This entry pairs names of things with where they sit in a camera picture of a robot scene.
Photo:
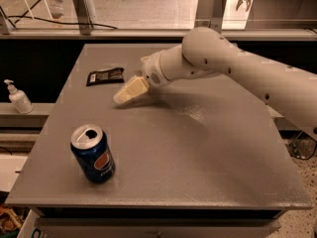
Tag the blue pepsi can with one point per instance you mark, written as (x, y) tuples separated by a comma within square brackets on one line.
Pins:
[(90, 146)]

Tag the right metal bracket post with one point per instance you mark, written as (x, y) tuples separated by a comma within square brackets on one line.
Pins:
[(218, 10)]

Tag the white pump bottle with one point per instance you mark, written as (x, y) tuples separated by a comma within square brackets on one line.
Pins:
[(18, 98)]

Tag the metal bracket post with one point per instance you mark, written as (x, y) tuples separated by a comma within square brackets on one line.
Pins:
[(83, 17), (218, 10)]

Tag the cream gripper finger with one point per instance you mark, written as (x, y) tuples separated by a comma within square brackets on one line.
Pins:
[(117, 96), (135, 87)]

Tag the left metal bracket post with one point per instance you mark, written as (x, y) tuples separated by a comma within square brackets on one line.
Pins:
[(83, 17)]

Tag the black rxbar chocolate wrapper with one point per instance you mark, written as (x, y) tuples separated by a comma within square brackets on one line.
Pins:
[(105, 76)]

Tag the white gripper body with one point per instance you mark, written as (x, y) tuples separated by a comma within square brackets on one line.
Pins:
[(152, 69)]

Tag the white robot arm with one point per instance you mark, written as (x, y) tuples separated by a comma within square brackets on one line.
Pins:
[(290, 91)]

